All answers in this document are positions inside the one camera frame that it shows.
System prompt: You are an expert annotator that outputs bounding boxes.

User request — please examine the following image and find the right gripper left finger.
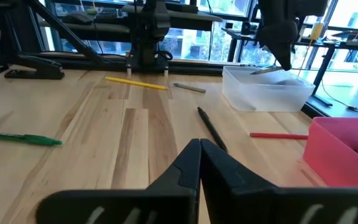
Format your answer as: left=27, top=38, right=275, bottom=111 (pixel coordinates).
left=35, top=139, right=201, bottom=224

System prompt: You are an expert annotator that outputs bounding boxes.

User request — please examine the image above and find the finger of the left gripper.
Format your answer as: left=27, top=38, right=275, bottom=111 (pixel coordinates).
left=278, top=21, right=298, bottom=72
left=259, top=21, right=283, bottom=65

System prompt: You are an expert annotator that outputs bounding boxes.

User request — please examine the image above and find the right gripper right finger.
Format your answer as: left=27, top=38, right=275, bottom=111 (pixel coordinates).
left=201, top=139, right=358, bottom=224

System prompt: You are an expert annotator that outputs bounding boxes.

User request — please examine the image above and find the grey crayon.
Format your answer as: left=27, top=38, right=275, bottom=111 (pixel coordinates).
left=173, top=82, right=207, bottom=94
left=249, top=65, right=284, bottom=75

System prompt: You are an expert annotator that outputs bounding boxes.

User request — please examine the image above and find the red pencil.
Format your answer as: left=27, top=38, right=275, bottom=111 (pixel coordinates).
left=249, top=132, right=309, bottom=140

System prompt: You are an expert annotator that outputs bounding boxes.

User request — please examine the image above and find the pink plastic bin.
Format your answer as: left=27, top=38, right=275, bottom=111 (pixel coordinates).
left=303, top=116, right=358, bottom=189

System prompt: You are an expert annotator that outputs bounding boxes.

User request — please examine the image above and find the green pen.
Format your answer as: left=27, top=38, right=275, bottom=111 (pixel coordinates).
left=0, top=129, right=63, bottom=147

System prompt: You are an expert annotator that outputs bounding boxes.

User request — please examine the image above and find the black window desk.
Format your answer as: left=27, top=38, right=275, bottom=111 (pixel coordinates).
left=221, top=26, right=358, bottom=108

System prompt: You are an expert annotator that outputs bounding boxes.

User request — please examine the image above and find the clear plastic bin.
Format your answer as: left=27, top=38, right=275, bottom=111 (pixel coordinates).
left=221, top=65, right=316, bottom=113

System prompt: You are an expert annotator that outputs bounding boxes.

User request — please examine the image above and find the grey desk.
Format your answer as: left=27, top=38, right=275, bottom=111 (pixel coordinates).
left=121, top=4, right=224, bottom=32

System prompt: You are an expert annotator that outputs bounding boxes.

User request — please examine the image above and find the black pen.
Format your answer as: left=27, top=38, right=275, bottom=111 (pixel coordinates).
left=196, top=106, right=229, bottom=153

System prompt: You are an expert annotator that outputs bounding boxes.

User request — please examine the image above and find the yellow pencil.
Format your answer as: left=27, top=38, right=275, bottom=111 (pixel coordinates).
left=105, top=76, right=168, bottom=91

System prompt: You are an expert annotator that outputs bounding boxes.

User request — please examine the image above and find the dark low desk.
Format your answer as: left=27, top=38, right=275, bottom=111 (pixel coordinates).
left=37, top=20, right=133, bottom=35

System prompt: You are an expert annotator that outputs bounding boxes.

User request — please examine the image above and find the black keyboard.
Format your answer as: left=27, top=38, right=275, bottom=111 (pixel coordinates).
left=95, top=6, right=127, bottom=18

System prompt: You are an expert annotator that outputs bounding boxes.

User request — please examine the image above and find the black stapler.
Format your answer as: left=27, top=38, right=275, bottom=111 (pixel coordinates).
left=4, top=54, right=65, bottom=80

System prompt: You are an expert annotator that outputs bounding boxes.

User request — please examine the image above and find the black computer mouse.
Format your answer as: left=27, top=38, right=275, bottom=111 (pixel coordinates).
left=61, top=12, right=95, bottom=26

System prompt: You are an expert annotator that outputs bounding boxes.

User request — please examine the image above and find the black aluminium rig frame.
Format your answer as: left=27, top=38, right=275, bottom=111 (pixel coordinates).
left=0, top=0, right=260, bottom=85

